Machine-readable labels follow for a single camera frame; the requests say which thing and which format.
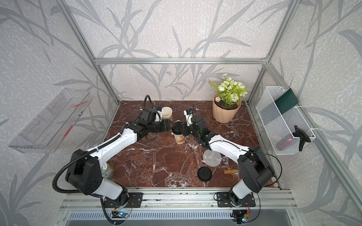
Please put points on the pink ribbed flower pot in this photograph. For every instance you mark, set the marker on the pink ribbed flower pot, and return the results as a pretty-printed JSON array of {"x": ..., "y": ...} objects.
[{"x": 222, "y": 115}]

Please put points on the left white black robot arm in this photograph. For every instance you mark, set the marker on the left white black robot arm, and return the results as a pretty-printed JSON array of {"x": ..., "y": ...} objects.
[{"x": 83, "y": 173}]

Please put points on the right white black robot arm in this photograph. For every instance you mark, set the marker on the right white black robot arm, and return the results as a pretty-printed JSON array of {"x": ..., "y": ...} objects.
[{"x": 255, "y": 169}]

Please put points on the clear acrylic wall shelf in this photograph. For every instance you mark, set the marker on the clear acrylic wall shelf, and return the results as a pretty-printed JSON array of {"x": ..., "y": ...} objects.
[{"x": 50, "y": 127}]

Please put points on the green white artificial flowers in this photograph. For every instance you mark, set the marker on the green white artificial flowers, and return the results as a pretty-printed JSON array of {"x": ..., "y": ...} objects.
[{"x": 229, "y": 92}]

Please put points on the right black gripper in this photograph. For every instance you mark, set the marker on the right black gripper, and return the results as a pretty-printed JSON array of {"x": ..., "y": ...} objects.
[{"x": 185, "y": 128}]

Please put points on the white wire mesh basket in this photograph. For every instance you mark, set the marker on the white wire mesh basket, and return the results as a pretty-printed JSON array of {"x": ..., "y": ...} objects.
[{"x": 279, "y": 128}]

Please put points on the near round leak-proof paper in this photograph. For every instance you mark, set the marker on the near round leak-proof paper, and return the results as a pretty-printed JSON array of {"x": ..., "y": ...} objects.
[{"x": 212, "y": 158}]

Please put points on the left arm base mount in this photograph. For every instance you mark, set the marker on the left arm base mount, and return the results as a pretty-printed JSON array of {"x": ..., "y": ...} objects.
[{"x": 131, "y": 200}]

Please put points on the black cup lid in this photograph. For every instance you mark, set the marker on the black cup lid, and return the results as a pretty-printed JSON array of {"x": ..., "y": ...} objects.
[
  {"x": 174, "y": 130},
  {"x": 204, "y": 174}
]

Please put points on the dark green card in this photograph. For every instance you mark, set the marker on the dark green card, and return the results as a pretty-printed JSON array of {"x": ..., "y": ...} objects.
[{"x": 287, "y": 101}]

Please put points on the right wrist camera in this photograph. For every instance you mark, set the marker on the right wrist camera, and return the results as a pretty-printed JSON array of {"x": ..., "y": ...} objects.
[{"x": 189, "y": 113}]

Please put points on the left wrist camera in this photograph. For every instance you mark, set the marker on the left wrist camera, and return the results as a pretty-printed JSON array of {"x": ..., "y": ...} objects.
[{"x": 158, "y": 110}]

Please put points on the printed paper cup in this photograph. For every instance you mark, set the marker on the printed paper cup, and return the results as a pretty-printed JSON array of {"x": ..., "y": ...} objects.
[
  {"x": 179, "y": 138},
  {"x": 167, "y": 113}
]

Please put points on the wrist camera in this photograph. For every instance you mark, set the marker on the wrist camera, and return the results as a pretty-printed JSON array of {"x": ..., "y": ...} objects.
[
  {"x": 158, "y": 110},
  {"x": 189, "y": 113}
]

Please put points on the wooden handled blue tool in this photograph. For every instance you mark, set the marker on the wooden handled blue tool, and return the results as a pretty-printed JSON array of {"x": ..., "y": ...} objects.
[{"x": 232, "y": 171}]

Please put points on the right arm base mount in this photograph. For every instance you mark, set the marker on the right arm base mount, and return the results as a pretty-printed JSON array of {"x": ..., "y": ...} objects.
[{"x": 225, "y": 201}]

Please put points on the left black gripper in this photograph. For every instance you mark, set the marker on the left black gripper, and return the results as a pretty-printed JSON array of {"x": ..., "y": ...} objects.
[{"x": 165, "y": 126}]

